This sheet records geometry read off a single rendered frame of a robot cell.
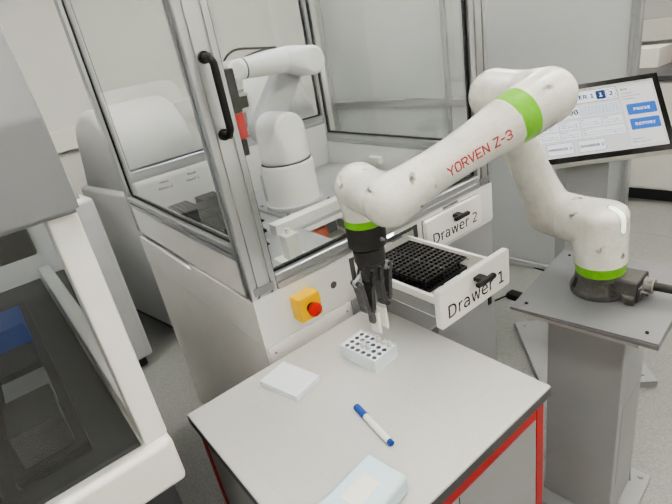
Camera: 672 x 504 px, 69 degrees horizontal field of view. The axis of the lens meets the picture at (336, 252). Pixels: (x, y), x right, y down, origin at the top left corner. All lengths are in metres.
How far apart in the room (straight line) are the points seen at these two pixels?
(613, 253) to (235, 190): 0.95
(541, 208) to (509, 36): 1.64
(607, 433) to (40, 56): 4.00
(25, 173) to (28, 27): 3.50
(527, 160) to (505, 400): 0.60
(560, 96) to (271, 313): 0.85
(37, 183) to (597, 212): 1.19
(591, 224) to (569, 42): 1.60
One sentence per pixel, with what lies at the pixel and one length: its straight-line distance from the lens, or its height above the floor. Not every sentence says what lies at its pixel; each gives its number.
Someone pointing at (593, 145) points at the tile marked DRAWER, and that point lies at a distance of 2.05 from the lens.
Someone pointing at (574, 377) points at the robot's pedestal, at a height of 0.53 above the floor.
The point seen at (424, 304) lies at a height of 0.86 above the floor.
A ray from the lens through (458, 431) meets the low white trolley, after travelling 1.09.
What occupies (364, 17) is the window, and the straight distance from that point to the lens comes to 1.43.
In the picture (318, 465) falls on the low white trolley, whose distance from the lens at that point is 1.07.
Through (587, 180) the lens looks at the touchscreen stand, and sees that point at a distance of 2.17.
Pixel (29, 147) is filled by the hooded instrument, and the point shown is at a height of 1.46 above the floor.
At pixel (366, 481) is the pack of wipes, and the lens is 0.97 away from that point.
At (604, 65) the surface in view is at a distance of 2.79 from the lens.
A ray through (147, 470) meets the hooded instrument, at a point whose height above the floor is 0.87.
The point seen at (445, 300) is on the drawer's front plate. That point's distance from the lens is 1.23.
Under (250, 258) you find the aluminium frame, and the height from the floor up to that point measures 1.06.
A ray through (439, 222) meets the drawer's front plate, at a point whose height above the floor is 0.91.
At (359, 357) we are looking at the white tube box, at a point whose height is 0.79.
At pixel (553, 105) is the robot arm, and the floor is 1.33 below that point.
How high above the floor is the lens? 1.54
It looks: 24 degrees down
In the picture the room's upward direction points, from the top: 10 degrees counter-clockwise
